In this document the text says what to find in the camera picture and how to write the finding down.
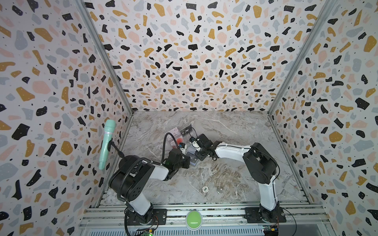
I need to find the red circle credit card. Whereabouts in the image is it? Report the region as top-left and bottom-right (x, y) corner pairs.
(176, 136), (184, 145)

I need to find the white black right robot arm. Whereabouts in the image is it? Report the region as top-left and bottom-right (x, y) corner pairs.
(190, 134), (286, 223)

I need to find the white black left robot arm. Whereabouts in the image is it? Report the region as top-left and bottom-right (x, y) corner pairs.
(109, 148), (190, 216)

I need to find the clear acrylic card box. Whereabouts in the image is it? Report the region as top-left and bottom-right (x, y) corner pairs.
(166, 125), (193, 153)

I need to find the black microphone stand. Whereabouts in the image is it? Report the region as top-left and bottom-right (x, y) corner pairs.
(108, 140), (139, 174)

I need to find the green push button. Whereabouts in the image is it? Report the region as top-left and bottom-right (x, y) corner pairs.
(186, 210), (202, 231)

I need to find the mint green microphone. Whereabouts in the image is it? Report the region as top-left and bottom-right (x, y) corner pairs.
(98, 120), (116, 170)

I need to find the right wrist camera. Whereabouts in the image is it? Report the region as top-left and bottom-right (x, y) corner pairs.
(190, 137), (200, 149)

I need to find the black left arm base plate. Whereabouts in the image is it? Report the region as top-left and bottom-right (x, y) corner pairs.
(124, 207), (167, 226)

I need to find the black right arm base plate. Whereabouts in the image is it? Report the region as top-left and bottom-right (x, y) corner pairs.
(244, 206), (286, 224)

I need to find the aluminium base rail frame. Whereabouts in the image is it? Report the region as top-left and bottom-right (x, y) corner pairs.
(78, 202), (336, 236)

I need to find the aluminium left corner post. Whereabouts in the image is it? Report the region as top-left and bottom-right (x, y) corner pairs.
(74, 0), (133, 117)

